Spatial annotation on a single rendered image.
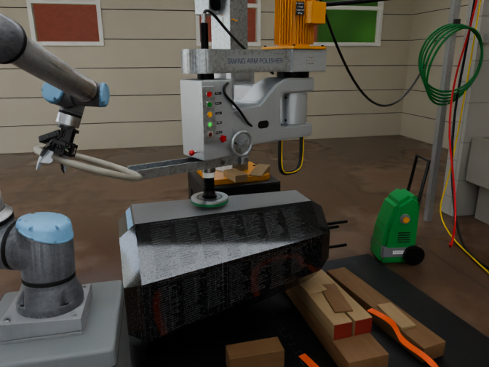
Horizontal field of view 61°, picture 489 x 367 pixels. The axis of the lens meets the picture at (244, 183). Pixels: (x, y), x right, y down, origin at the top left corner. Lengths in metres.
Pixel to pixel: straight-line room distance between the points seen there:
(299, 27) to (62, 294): 1.94
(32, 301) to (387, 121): 8.91
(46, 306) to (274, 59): 1.73
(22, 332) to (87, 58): 7.19
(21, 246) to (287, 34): 1.87
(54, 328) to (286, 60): 1.84
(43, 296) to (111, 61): 7.11
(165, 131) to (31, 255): 7.13
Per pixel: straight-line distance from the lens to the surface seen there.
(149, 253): 2.19
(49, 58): 1.37
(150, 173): 2.12
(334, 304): 2.60
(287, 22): 2.61
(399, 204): 3.53
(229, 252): 2.24
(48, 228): 1.30
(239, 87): 2.98
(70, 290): 1.39
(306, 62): 2.62
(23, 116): 8.60
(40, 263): 1.33
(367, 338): 2.56
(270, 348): 2.40
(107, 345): 1.31
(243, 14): 3.19
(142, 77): 8.24
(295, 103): 2.64
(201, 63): 2.18
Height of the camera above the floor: 1.62
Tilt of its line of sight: 17 degrees down
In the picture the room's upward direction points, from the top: straight up
